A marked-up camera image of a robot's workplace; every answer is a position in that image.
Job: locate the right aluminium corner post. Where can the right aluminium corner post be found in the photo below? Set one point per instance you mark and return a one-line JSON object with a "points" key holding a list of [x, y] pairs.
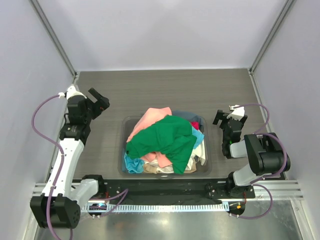
{"points": [[288, 4]]}

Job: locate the aluminium frame rail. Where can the aluminium frame rail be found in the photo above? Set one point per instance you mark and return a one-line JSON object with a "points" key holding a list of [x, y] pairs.
{"points": [[280, 190]]}

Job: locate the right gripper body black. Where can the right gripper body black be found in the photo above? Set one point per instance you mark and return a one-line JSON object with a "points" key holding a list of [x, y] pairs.
{"points": [[224, 135]]}

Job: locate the green t shirt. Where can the green t shirt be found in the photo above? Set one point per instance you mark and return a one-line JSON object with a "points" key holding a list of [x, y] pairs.
{"points": [[171, 136]]}

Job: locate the aluminium corner post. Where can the aluminium corner post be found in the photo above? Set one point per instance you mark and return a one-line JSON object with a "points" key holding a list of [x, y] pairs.
{"points": [[288, 4], [52, 35]]}

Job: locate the left aluminium corner post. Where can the left aluminium corner post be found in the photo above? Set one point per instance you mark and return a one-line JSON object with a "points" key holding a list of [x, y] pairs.
{"points": [[52, 35]]}

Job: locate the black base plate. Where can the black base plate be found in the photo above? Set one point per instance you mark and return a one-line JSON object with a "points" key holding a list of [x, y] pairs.
{"points": [[162, 190]]}

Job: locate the beige t shirt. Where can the beige t shirt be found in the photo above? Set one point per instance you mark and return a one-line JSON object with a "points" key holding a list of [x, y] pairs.
{"points": [[149, 169]]}

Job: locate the grey plastic bin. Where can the grey plastic bin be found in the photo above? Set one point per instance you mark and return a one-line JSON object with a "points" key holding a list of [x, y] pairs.
{"points": [[127, 127]]}

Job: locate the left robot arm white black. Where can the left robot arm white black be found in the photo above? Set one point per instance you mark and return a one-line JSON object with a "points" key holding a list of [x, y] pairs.
{"points": [[59, 204]]}

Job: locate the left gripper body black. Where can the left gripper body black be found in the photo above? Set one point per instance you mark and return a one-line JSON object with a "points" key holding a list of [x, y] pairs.
{"points": [[95, 109]]}

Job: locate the pink t shirt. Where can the pink t shirt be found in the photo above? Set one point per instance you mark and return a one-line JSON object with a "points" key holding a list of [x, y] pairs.
{"points": [[150, 117]]}

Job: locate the white t shirt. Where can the white t shirt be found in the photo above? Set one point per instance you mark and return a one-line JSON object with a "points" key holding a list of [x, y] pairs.
{"points": [[198, 156]]}

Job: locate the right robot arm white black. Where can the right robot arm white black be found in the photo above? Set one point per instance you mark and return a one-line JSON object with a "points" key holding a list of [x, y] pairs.
{"points": [[265, 153]]}

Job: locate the white slotted cable duct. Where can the white slotted cable duct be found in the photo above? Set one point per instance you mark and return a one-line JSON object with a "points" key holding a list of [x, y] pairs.
{"points": [[95, 208]]}

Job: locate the red t shirt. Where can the red t shirt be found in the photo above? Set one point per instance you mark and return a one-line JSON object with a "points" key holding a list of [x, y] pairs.
{"points": [[195, 125]]}

